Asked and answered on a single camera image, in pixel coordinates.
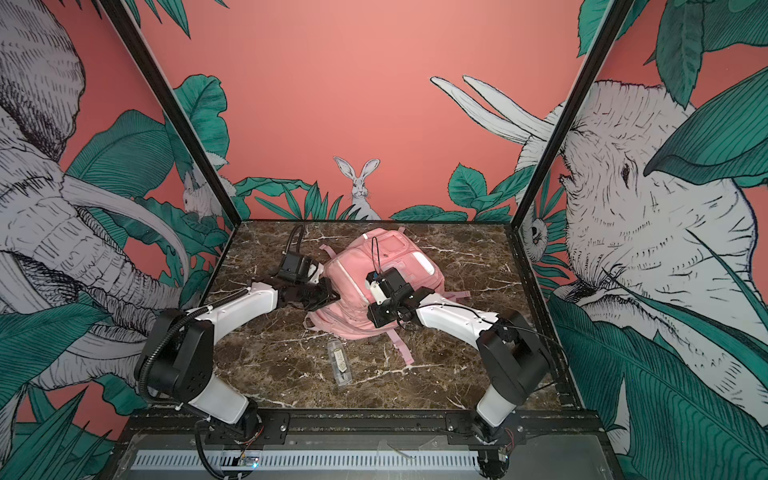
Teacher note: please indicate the black front mounting rail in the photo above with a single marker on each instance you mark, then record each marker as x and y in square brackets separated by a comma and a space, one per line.
[456, 425]

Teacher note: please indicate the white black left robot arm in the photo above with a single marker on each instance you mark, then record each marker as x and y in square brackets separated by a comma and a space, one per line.
[176, 364]

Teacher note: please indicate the white perforated cable tray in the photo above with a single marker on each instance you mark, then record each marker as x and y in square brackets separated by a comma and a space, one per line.
[304, 460]

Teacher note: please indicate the black left corner frame post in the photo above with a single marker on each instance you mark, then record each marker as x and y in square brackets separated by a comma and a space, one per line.
[128, 31]

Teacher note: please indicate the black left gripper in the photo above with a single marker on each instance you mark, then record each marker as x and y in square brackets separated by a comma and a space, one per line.
[327, 295]

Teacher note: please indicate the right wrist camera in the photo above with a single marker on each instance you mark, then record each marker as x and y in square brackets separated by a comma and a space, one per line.
[388, 286]

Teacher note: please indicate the black right corner frame post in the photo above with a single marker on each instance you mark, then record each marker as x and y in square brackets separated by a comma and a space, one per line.
[610, 26]

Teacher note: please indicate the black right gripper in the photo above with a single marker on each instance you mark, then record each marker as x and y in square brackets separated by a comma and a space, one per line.
[377, 318]

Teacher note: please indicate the black corner frame post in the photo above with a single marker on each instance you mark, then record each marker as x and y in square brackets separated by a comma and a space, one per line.
[128, 31]
[610, 26]

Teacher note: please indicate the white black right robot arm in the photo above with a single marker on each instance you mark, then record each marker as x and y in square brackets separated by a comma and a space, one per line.
[512, 352]

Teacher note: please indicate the pink student backpack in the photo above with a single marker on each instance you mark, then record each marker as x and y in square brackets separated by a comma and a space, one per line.
[351, 274]

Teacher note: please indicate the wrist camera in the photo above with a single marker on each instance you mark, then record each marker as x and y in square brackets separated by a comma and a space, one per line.
[298, 269]
[388, 286]

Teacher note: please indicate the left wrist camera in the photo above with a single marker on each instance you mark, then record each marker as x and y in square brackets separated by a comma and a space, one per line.
[298, 269]

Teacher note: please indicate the clear plastic small case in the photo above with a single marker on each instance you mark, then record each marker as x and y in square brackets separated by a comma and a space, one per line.
[339, 363]

